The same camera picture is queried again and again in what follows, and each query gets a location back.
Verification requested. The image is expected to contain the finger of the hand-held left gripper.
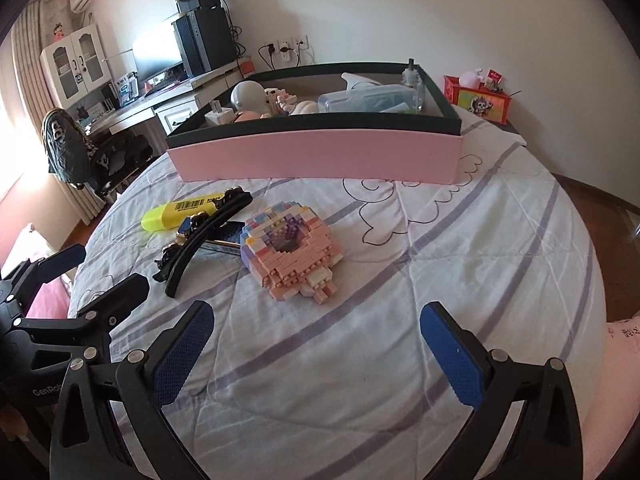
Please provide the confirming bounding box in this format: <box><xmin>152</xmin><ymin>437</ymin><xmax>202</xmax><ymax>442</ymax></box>
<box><xmin>0</xmin><ymin>244</ymin><xmax>87</xmax><ymax>311</ymax></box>
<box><xmin>15</xmin><ymin>272</ymin><xmax>151</xmax><ymax>361</ymax></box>

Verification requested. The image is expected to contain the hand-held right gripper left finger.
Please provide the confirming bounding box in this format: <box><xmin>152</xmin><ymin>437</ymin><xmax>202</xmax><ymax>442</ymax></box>
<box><xmin>49</xmin><ymin>300</ymin><xmax>216</xmax><ymax>480</ymax></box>

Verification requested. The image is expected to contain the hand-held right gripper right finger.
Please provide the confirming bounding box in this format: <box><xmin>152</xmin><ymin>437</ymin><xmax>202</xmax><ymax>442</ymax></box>
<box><xmin>419</xmin><ymin>301</ymin><xmax>585</xmax><ymax>480</ymax></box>

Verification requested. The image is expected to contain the pink building block model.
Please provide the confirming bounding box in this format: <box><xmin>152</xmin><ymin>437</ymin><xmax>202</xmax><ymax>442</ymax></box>
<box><xmin>241</xmin><ymin>201</ymin><xmax>347</xmax><ymax>303</ymax></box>

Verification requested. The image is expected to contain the pink storage box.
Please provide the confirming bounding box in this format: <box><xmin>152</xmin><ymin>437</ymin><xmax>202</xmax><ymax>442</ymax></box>
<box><xmin>165</xmin><ymin>61</ymin><xmax>466</xmax><ymax>185</ymax></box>

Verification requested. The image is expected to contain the white egg-shaped device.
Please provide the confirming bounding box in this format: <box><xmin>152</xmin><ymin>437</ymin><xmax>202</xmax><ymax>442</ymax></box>
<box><xmin>230</xmin><ymin>80</ymin><xmax>268</xmax><ymax>113</ymax></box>

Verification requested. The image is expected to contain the clear case with teal brush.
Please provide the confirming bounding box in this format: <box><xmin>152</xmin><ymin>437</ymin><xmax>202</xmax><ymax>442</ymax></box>
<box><xmin>317</xmin><ymin>82</ymin><xmax>418</xmax><ymax>113</ymax></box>

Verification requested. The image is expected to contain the person's left hand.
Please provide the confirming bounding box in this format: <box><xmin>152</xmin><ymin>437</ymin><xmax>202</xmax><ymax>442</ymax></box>
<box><xmin>0</xmin><ymin>402</ymin><xmax>28</xmax><ymax>443</ymax></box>

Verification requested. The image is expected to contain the red pink sheet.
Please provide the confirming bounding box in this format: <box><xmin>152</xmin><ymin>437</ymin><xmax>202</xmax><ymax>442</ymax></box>
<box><xmin>20</xmin><ymin>272</ymin><xmax>76</xmax><ymax>318</ymax></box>

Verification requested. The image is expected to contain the black curved hair clip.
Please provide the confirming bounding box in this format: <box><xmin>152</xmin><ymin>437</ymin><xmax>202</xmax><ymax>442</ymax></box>
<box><xmin>164</xmin><ymin>195</ymin><xmax>253</xmax><ymax>298</ymax></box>

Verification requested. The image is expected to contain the white striped quilt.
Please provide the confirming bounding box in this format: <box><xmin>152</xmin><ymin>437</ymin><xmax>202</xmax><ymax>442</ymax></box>
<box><xmin>67</xmin><ymin>105</ymin><xmax>608</xmax><ymax>480</ymax></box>

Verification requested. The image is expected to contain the yellow highlighter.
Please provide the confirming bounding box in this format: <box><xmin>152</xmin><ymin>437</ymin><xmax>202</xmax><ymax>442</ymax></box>
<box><xmin>141</xmin><ymin>193</ymin><xmax>228</xmax><ymax>232</ymax></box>

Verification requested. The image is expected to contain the black beaded hair clip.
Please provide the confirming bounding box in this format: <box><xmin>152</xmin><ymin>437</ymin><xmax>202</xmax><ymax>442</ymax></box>
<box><xmin>152</xmin><ymin>186</ymin><xmax>251</xmax><ymax>281</ymax></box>

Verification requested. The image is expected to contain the dark printed jacket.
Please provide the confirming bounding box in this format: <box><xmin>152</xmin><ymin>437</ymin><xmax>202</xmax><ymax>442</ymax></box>
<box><xmin>41</xmin><ymin>109</ymin><xmax>91</xmax><ymax>186</ymax></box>

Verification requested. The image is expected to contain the dark blue card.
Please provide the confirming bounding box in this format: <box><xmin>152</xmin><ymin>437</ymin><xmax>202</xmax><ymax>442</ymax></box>
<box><xmin>200</xmin><ymin>220</ymin><xmax>246</xmax><ymax>256</ymax></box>

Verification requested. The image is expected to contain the black office chair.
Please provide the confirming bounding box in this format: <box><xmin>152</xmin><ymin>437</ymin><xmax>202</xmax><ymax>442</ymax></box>
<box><xmin>82</xmin><ymin>130</ymin><xmax>156</xmax><ymax>201</ymax></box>

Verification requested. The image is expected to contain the pink pillow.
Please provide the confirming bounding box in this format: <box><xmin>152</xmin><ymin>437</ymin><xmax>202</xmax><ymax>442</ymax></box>
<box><xmin>580</xmin><ymin>310</ymin><xmax>640</xmax><ymax>480</ymax></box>

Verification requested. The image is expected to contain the white glass-door cabinet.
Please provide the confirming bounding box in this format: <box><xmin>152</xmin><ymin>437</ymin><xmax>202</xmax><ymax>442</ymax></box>
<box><xmin>40</xmin><ymin>24</ymin><xmax>113</xmax><ymax>108</ymax></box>

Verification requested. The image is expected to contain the beige curtain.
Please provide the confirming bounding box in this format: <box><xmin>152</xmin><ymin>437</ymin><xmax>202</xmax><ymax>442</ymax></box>
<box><xmin>10</xmin><ymin>0</ymin><xmax>106</xmax><ymax>226</ymax></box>

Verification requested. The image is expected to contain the blue white box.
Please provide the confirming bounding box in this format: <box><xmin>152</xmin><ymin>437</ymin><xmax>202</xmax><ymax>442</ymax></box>
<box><xmin>115</xmin><ymin>72</ymin><xmax>140</xmax><ymax>103</ymax></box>

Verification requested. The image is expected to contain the white charger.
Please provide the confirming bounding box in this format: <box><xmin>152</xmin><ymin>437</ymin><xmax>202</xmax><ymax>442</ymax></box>
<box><xmin>206</xmin><ymin>101</ymin><xmax>236</xmax><ymax>125</ymax></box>

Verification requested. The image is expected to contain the black white nightstand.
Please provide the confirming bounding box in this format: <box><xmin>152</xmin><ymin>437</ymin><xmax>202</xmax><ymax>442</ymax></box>
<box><xmin>500</xmin><ymin>117</ymin><xmax>526</xmax><ymax>146</ymax></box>

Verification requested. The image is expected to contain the computer monitor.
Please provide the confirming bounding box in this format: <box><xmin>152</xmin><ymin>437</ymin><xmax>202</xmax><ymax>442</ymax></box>
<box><xmin>131</xmin><ymin>19</ymin><xmax>185</xmax><ymax>86</ymax></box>

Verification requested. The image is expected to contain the white desk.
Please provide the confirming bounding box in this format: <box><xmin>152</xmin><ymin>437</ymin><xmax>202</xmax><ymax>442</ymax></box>
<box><xmin>80</xmin><ymin>57</ymin><xmax>258</xmax><ymax>136</ymax></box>

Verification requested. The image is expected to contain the red crate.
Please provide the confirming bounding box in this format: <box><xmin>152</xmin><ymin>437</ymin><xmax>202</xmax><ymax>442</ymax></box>
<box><xmin>443</xmin><ymin>75</ymin><xmax>513</xmax><ymax>125</ymax></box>

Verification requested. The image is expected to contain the small block figure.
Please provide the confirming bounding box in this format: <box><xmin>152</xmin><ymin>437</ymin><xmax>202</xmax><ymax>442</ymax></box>
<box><xmin>264</xmin><ymin>87</ymin><xmax>296</xmax><ymax>113</ymax></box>

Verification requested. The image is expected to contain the small clear liquid bottle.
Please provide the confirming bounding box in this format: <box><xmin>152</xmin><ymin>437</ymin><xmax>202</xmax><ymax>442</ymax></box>
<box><xmin>401</xmin><ymin>58</ymin><xmax>426</xmax><ymax>113</ymax></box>

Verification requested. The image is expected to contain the black computer tower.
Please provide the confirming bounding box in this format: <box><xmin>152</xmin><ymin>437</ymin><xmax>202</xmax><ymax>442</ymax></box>
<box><xmin>171</xmin><ymin>6</ymin><xmax>237</xmax><ymax>78</ymax></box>

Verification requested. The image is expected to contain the white plastic object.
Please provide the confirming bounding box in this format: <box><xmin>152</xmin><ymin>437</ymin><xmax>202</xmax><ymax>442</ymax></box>
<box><xmin>341</xmin><ymin>72</ymin><xmax>396</xmax><ymax>92</ymax></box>

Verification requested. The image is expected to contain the wall socket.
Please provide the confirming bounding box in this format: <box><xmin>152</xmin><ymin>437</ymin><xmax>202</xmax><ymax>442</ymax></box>
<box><xmin>263</xmin><ymin>34</ymin><xmax>311</xmax><ymax>58</ymax></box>

